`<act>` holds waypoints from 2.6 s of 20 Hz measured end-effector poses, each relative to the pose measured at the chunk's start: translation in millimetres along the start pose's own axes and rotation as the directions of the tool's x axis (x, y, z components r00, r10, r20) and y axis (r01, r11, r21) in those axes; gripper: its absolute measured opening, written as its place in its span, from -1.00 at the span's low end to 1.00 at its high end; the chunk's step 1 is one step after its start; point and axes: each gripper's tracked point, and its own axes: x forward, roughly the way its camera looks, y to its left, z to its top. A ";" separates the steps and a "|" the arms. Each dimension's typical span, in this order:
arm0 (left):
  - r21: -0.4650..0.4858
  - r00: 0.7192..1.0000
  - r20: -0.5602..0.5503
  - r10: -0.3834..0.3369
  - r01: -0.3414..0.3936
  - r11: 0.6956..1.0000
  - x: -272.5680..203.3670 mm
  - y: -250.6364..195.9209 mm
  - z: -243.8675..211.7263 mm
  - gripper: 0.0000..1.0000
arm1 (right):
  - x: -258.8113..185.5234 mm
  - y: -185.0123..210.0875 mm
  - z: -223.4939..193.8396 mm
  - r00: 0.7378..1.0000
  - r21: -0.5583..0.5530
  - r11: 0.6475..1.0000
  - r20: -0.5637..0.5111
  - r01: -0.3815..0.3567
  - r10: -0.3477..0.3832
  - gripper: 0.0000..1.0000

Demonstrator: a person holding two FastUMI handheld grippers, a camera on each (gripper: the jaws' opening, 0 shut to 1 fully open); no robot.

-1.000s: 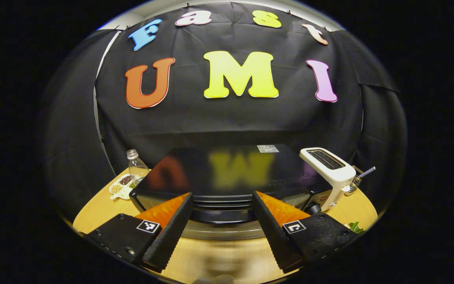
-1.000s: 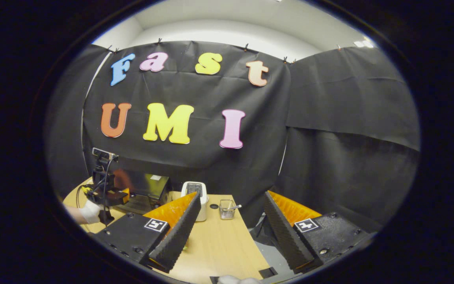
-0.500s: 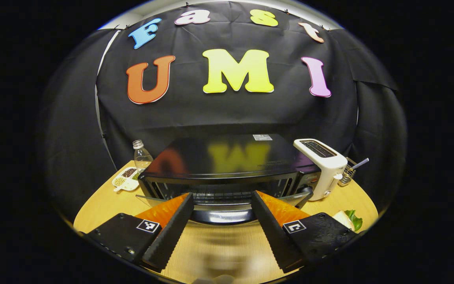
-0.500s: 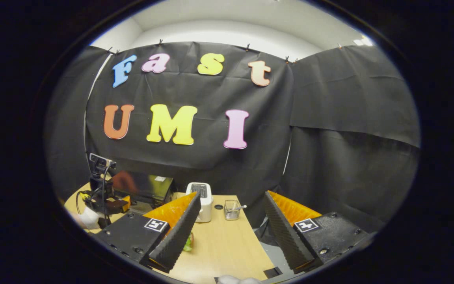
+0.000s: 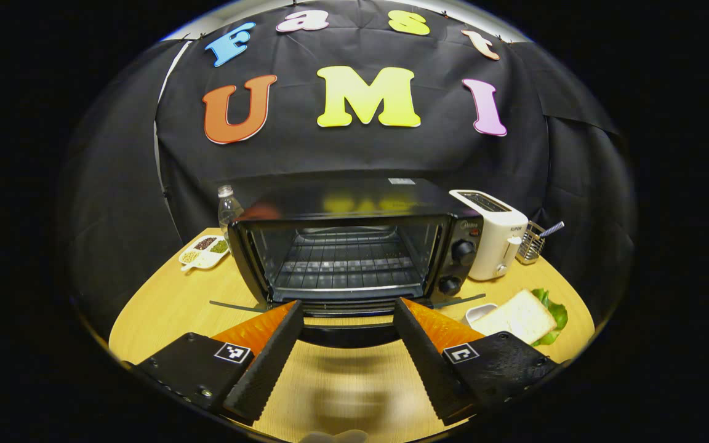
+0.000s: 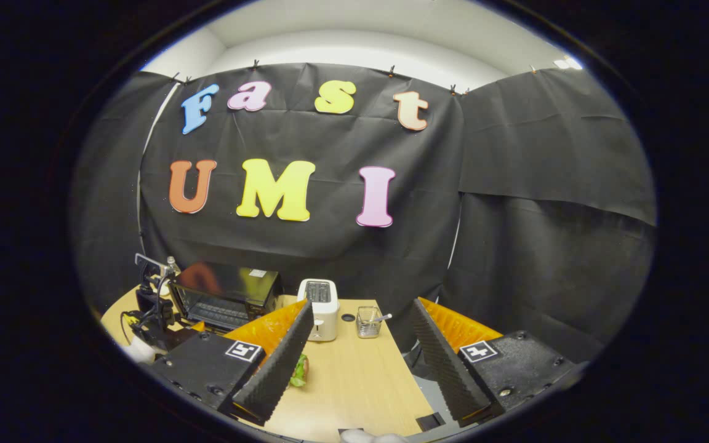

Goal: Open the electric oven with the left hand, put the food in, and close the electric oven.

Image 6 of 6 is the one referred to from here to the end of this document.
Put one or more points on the clear plastic bottle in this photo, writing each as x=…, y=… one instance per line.
x=171, y=266

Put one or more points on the white toaster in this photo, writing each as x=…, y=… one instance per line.
x=324, y=314

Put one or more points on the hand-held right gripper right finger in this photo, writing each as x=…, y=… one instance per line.
x=447, y=369

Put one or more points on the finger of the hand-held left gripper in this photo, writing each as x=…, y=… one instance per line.
x=198, y=326

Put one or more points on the black backdrop cloth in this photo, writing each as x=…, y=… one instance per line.
x=514, y=154

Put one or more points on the sandwich with green lettuce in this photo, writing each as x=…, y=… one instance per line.
x=300, y=372

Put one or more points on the ceiling light panel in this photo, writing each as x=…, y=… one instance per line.
x=567, y=63

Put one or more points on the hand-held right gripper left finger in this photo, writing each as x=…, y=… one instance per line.
x=280, y=363

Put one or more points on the black electric oven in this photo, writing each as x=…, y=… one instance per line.
x=231, y=286

